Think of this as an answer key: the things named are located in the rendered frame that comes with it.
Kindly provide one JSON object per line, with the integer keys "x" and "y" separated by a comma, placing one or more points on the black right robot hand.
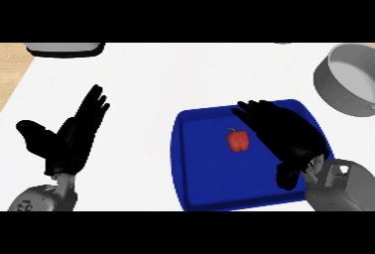
{"x": 288, "y": 132}

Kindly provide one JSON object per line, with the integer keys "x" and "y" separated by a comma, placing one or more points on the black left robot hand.
{"x": 72, "y": 139}

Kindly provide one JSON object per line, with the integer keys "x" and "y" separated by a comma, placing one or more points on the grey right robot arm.
{"x": 337, "y": 185}

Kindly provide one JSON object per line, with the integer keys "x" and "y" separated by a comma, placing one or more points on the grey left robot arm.
{"x": 46, "y": 195}

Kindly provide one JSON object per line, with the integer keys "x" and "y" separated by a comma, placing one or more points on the red bell pepper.
{"x": 238, "y": 140}

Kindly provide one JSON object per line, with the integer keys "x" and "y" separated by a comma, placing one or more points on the blue plastic tray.
{"x": 220, "y": 172}

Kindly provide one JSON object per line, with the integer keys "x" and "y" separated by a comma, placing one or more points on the grey metal pot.
{"x": 348, "y": 82}

